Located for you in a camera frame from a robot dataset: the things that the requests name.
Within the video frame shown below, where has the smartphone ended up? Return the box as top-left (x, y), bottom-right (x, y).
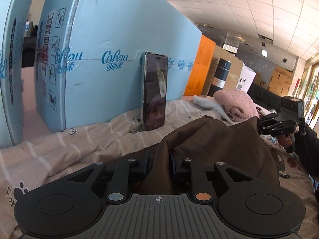
top-left (140, 52), bottom-right (169, 132)

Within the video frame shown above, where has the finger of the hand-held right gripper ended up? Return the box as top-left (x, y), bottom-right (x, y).
top-left (258, 120), bottom-right (303, 138)
top-left (259, 113), bottom-right (281, 127)

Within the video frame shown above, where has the brown leather jacket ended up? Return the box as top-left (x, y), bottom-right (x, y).
top-left (136, 117), bottom-right (282, 195)

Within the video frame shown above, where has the stack of cardboard boxes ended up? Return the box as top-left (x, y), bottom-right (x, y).
top-left (267, 66), bottom-right (295, 97)

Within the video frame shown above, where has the pink knitted sweater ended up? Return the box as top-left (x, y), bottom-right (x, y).
top-left (213, 90), bottom-right (260, 125)

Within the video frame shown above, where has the large light blue carton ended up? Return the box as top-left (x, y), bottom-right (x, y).
top-left (34, 0), bottom-right (203, 133)

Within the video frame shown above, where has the white cloth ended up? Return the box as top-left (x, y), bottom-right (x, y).
top-left (193, 96), bottom-right (238, 126)

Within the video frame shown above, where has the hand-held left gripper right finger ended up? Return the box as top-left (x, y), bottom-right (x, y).
top-left (168, 151), bottom-right (255, 203)

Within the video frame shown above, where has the white paper bag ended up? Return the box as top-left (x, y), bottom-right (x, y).
top-left (234, 63), bottom-right (257, 94)

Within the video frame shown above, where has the person's right hand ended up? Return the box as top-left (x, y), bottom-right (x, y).
top-left (277, 127), bottom-right (301, 148)

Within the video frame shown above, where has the dark blue thermos bottle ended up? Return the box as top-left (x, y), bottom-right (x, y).
top-left (209, 58), bottom-right (232, 96)

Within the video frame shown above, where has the printed striped bed sheet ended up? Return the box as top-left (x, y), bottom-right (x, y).
top-left (0, 97), bottom-right (319, 239)

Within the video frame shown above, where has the person's right forearm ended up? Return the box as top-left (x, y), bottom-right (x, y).
top-left (294, 123), bottom-right (319, 200)

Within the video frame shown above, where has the orange carton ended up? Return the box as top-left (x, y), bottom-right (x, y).
top-left (184, 35), bottom-right (216, 96)

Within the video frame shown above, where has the brown cardboard box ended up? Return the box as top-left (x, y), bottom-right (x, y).
top-left (201, 45), bottom-right (244, 96)

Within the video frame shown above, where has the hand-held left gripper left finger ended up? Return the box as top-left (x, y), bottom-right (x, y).
top-left (66, 149), bottom-right (151, 203)

